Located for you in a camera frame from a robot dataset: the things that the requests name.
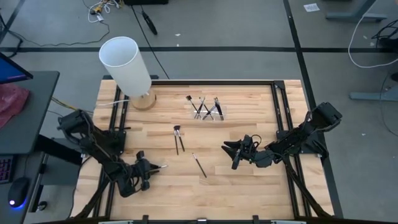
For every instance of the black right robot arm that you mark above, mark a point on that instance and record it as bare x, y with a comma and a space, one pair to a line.
295, 137

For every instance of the white-shade wooden-base table lamp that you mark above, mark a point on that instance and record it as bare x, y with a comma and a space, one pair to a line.
124, 62

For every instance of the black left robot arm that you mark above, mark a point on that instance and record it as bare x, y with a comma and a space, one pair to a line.
99, 149

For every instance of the black aluminium table frame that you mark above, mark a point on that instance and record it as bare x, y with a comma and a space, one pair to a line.
217, 82

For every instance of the pink cloth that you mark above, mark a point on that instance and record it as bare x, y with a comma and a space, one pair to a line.
12, 102

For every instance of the black keyboard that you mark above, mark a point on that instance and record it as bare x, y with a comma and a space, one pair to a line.
5, 169

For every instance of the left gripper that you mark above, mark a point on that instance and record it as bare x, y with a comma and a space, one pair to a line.
141, 171

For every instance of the grey desk leg with caster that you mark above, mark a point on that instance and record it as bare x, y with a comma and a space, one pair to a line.
38, 183

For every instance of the black desk beam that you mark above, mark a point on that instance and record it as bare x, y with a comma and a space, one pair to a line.
56, 149

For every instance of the black box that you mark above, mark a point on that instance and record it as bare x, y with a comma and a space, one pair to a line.
146, 2

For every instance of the clear acrylic brush holder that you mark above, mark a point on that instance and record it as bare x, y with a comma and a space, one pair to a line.
223, 108

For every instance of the computer monitor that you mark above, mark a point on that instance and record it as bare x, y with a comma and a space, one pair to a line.
12, 71

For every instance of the black side desk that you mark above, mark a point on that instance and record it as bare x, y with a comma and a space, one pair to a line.
37, 109

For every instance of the black computer mouse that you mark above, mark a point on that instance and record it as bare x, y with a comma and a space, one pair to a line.
18, 189

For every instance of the white paper label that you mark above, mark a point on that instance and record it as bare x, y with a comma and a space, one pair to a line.
311, 7

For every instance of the grey desk foot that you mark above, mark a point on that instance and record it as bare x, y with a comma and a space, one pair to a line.
373, 96
354, 15

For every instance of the black handheld tool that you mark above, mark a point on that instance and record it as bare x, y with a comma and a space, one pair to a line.
150, 23

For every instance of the silver-faced camera box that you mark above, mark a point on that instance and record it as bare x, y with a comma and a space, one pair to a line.
202, 221

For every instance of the fan makeup brush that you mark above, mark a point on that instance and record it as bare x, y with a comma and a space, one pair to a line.
182, 144

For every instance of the black table clamp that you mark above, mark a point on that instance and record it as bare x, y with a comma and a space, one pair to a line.
145, 219
256, 219

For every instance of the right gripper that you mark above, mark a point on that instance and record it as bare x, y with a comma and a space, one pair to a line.
247, 152

